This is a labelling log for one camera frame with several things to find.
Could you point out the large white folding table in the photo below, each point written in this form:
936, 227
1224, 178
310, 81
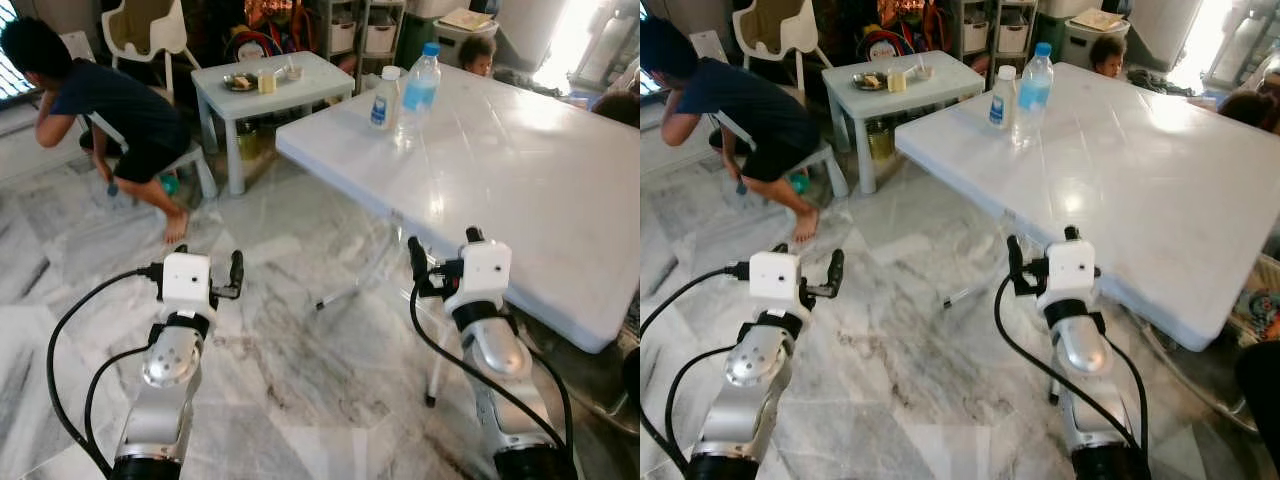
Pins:
1130, 180
520, 180

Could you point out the small green ball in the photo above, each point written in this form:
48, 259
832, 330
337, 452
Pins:
169, 185
798, 184

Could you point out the child in dark clothes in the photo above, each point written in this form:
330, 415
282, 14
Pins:
120, 110

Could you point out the small cup with straw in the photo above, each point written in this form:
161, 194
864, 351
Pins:
294, 71
924, 71

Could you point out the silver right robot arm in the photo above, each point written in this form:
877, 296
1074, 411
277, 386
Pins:
500, 380
1085, 380

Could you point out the small yellow cup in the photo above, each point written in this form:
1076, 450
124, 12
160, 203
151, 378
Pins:
266, 83
896, 82

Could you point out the clear blue-capped water bottle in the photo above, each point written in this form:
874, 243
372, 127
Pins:
1034, 92
421, 95

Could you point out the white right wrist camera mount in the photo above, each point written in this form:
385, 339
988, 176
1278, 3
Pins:
1070, 272
483, 275

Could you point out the grey bin with book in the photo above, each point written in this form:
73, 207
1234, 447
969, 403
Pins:
1090, 28
465, 35

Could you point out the colourful patterned cloth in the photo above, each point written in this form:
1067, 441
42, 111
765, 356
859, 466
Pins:
1260, 312

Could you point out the white plastic high chair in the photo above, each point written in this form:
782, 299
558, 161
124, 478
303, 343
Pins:
150, 30
780, 30

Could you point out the dark-haired person head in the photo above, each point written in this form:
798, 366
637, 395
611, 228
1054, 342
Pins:
1245, 108
618, 108

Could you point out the red and black toy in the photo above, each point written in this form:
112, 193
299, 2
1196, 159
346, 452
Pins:
250, 45
885, 45

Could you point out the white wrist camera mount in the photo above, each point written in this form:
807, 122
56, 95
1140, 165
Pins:
483, 275
1070, 272
186, 280
774, 280

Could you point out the white storage drawer unit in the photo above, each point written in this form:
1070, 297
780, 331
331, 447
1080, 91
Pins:
365, 35
1000, 35

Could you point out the small white plastic table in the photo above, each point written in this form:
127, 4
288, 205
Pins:
900, 98
270, 98

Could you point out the yellow jar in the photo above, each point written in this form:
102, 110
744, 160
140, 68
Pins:
255, 140
882, 140

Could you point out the white plastic stool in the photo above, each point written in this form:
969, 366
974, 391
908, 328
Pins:
195, 160
825, 160

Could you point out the small white milk bottle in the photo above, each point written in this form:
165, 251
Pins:
385, 100
1002, 100

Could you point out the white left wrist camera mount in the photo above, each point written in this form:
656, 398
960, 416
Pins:
186, 280
774, 280

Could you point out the plate with food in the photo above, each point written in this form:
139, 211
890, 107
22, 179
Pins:
870, 82
240, 82

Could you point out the curly-haired toddler head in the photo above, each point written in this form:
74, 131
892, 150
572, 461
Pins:
478, 55
1107, 55

